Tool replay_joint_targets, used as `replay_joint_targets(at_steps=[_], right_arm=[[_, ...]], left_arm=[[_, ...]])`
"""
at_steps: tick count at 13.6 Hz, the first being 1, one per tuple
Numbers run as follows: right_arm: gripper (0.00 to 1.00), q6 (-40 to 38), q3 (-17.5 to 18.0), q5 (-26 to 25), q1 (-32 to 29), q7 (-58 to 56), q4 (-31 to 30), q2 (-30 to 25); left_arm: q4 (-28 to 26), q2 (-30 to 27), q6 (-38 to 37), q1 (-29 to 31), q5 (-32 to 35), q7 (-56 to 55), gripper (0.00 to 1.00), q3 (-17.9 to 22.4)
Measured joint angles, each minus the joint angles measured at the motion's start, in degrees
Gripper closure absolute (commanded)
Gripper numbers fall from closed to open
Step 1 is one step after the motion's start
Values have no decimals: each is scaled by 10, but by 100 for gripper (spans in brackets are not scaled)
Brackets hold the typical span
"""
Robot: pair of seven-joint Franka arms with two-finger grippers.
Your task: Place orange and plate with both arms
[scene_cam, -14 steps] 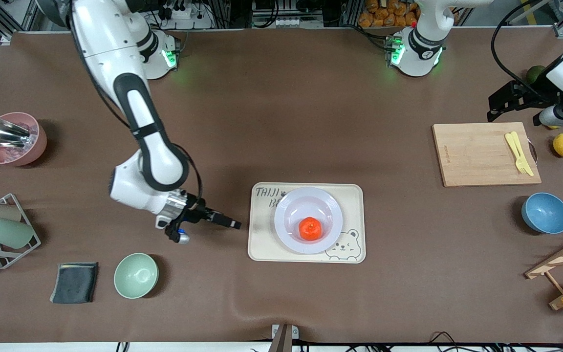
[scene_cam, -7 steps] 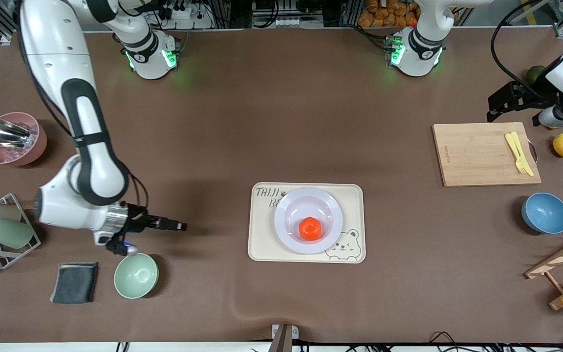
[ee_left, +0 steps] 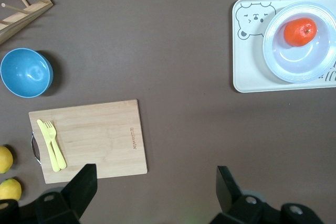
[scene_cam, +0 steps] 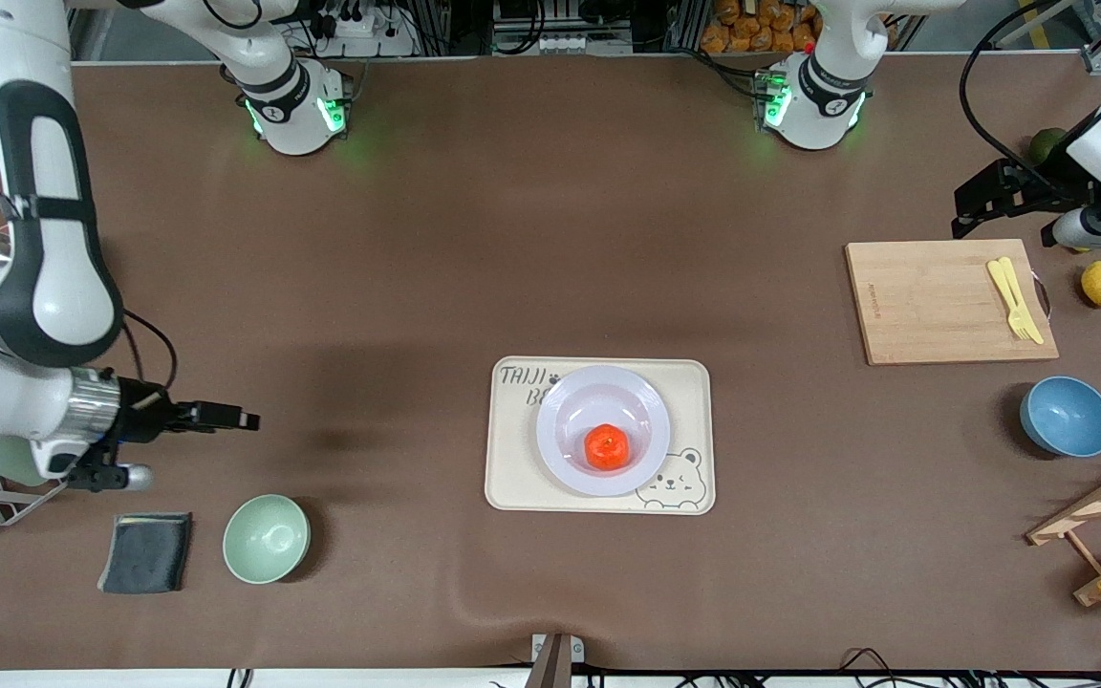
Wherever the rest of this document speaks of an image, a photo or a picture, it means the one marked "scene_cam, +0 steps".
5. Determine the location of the lavender round plate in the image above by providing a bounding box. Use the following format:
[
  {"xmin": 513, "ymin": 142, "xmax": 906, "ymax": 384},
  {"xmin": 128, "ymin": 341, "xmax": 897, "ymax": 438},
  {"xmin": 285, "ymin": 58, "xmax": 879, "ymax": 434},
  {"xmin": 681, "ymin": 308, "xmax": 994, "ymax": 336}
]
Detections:
[{"xmin": 535, "ymin": 364, "xmax": 672, "ymax": 498}]

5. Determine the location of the orange mandarin fruit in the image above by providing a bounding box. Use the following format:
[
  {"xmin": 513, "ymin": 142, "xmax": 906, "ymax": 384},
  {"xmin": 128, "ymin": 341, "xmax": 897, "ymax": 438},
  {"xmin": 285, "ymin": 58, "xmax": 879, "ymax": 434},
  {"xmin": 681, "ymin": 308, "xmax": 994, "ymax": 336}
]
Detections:
[{"xmin": 584, "ymin": 425, "xmax": 630, "ymax": 471}]

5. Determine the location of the green lime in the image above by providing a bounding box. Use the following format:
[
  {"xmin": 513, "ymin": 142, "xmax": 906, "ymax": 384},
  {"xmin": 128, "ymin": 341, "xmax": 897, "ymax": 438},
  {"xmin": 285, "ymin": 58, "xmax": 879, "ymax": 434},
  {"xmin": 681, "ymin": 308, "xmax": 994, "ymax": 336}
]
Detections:
[{"xmin": 1028, "ymin": 127, "xmax": 1068, "ymax": 165}]

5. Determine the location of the yellow plastic fork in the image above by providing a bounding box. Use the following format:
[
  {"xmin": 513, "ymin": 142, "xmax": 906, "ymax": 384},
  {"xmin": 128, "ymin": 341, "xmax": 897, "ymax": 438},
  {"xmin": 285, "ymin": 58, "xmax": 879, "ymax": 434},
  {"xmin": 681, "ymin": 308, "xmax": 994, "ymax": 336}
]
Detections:
[{"xmin": 987, "ymin": 258, "xmax": 1034, "ymax": 343}]

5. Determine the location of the wooden cutting board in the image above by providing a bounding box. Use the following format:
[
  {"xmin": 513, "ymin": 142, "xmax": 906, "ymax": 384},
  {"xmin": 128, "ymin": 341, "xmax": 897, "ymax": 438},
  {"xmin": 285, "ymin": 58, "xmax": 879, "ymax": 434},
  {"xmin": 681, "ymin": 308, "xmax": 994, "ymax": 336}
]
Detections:
[{"xmin": 844, "ymin": 239, "xmax": 1060, "ymax": 367}]

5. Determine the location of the mint green bowl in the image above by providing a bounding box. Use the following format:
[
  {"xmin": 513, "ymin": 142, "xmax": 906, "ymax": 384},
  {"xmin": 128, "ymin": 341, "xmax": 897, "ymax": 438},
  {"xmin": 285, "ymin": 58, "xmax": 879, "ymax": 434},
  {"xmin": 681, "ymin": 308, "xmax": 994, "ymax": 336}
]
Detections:
[{"xmin": 222, "ymin": 493, "xmax": 312, "ymax": 586}]

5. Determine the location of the dark grey folded cloth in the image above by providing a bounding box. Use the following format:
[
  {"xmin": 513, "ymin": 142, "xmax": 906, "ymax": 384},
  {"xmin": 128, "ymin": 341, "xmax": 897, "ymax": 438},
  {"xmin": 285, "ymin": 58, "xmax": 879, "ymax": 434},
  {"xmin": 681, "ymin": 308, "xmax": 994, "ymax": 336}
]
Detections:
[{"xmin": 97, "ymin": 512, "xmax": 194, "ymax": 595}]

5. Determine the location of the mint green cup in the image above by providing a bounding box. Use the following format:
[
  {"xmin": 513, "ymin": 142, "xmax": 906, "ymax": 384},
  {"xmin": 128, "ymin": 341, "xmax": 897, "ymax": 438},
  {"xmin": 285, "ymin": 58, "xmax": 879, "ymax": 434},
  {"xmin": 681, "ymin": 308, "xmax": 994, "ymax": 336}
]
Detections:
[{"xmin": 0, "ymin": 435, "xmax": 50, "ymax": 488}]

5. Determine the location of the blue bowl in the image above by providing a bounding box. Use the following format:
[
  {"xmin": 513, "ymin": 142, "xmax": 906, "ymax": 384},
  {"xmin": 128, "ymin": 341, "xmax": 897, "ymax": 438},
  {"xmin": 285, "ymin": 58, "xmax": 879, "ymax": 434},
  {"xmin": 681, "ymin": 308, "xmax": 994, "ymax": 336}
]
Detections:
[{"xmin": 1019, "ymin": 376, "xmax": 1101, "ymax": 459}]

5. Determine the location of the brown table mat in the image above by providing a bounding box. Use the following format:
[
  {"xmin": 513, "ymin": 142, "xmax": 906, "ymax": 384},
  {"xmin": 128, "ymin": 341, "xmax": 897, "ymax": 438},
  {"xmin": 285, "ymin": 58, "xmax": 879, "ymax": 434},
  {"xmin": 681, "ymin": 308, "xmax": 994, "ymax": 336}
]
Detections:
[{"xmin": 0, "ymin": 53, "xmax": 1101, "ymax": 672}]

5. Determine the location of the bag of oranges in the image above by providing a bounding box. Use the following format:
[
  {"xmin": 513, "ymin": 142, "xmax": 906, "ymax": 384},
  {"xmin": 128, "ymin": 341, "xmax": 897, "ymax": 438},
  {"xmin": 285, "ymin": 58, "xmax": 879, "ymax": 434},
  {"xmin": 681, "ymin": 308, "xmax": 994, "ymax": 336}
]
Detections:
[{"xmin": 701, "ymin": 0, "xmax": 819, "ymax": 55}]

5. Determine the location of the cream bear print tray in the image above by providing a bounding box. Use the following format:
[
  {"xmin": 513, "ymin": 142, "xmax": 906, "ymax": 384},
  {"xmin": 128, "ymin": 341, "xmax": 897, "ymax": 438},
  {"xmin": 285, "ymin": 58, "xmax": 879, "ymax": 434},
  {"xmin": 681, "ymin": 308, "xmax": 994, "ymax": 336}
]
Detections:
[{"xmin": 484, "ymin": 356, "xmax": 717, "ymax": 517}]

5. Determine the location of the wooden dish rack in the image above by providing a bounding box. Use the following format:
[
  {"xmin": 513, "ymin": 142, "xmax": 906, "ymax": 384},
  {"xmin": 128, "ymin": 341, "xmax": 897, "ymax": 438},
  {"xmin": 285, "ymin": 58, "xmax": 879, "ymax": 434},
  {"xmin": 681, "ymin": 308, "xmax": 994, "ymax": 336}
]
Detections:
[{"xmin": 1025, "ymin": 449, "xmax": 1101, "ymax": 608}]

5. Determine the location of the large white power strip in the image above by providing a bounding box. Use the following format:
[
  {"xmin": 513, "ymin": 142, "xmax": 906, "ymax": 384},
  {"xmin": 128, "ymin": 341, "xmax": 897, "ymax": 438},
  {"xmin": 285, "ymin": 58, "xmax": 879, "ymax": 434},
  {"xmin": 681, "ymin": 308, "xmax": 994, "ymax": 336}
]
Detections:
[{"xmin": 316, "ymin": 0, "xmax": 418, "ymax": 58}]

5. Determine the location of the slim white power strip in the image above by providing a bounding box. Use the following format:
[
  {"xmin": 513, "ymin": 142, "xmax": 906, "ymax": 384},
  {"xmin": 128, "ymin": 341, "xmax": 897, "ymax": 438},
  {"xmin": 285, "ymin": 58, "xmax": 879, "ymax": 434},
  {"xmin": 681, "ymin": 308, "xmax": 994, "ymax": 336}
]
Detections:
[{"xmin": 524, "ymin": 32, "xmax": 601, "ymax": 55}]

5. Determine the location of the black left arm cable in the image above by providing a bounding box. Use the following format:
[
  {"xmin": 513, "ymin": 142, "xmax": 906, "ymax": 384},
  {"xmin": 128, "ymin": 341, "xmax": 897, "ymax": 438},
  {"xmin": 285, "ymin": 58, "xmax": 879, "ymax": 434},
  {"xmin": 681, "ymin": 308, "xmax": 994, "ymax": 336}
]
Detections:
[{"xmin": 958, "ymin": 0, "xmax": 1082, "ymax": 189}]

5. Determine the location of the grey wire cup rack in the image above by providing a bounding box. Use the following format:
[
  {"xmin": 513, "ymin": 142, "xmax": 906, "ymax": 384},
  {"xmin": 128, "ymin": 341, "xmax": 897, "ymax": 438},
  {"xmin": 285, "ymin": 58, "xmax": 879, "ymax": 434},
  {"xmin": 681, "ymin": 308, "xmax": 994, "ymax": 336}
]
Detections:
[{"xmin": 0, "ymin": 476, "xmax": 71, "ymax": 527}]

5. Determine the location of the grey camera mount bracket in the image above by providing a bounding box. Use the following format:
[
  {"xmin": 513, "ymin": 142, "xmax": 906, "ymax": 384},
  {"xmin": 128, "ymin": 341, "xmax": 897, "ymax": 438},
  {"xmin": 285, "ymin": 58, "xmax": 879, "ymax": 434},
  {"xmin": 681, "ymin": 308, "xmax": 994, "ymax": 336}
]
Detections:
[{"xmin": 524, "ymin": 633, "xmax": 586, "ymax": 688}]

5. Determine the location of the black floor cable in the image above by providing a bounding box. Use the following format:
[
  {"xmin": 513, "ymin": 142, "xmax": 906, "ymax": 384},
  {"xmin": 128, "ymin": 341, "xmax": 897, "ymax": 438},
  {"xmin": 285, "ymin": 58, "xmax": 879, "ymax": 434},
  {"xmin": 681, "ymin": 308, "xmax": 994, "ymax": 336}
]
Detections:
[{"xmin": 837, "ymin": 648, "xmax": 1101, "ymax": 688}]

